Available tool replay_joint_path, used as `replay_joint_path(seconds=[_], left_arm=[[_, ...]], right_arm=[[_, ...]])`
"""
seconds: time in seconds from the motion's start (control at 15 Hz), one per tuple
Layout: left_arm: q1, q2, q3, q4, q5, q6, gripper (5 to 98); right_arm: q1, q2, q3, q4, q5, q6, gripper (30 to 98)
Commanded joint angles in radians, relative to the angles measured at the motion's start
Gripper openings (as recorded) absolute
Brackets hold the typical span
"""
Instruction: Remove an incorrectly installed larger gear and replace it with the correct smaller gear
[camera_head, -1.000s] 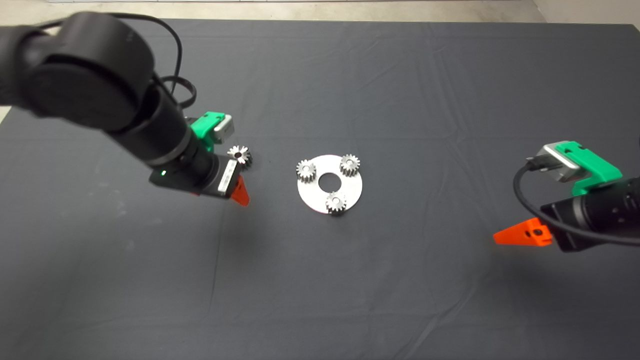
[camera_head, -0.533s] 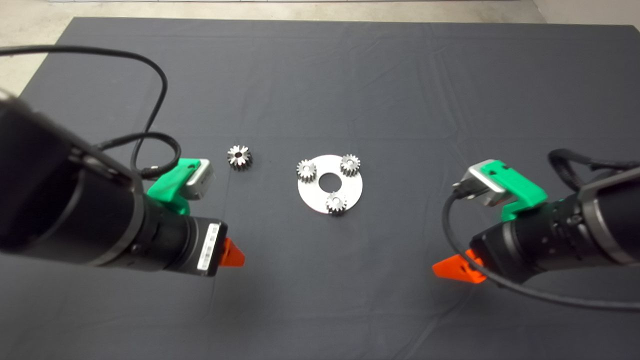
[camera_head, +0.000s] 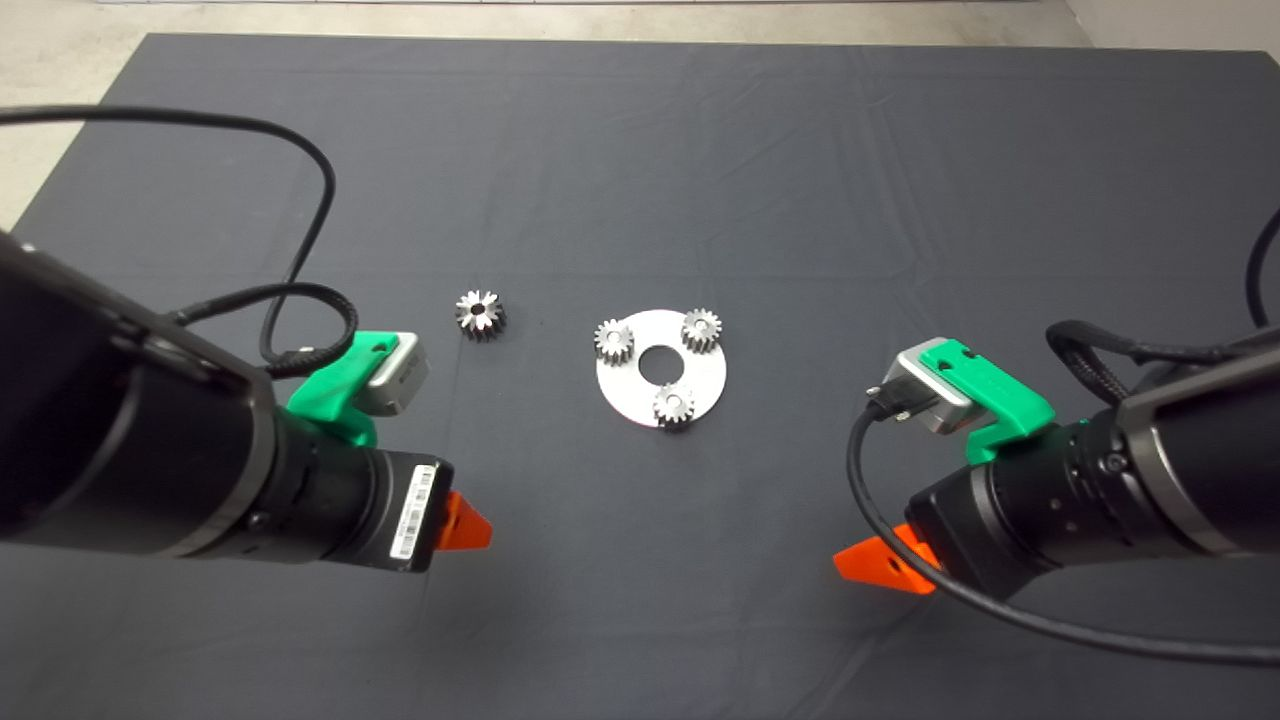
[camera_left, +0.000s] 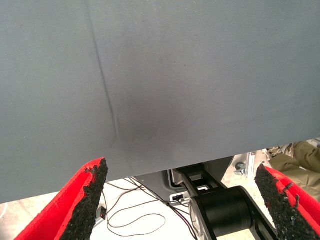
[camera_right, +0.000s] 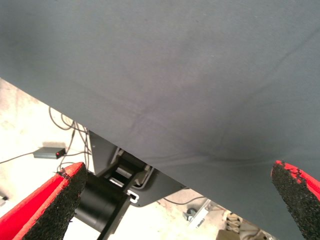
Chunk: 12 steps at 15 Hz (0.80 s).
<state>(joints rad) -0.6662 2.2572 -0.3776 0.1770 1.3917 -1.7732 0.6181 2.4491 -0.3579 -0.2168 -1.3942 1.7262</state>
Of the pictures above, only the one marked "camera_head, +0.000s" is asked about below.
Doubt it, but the larger steel gear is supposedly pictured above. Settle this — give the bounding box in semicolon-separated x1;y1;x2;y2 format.
455;290;506;343

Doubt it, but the braided black cable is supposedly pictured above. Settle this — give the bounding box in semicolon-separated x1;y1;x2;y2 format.
165;282;359;379
1045;320;1280;411

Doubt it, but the dark grey table cloth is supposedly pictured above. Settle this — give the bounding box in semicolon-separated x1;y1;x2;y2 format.
0;33;1280;720

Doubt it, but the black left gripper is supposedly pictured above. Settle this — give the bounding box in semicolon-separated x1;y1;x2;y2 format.
308;446;495;575

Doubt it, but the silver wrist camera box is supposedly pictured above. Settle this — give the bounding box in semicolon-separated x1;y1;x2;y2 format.
365;335;431;413
865;340;976;436

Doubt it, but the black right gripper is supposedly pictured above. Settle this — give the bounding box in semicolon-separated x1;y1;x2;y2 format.
833;438;1088;603

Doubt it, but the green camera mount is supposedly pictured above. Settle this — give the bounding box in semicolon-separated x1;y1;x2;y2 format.
920;339;1057;466
287;330;401;448

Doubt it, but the small steel gear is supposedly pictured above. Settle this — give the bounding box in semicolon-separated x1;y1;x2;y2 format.
594;319;635;366
652;383;697;431
680;308;724;355

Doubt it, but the round metal plate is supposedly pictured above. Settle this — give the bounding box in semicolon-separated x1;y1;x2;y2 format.
596;309;728;429

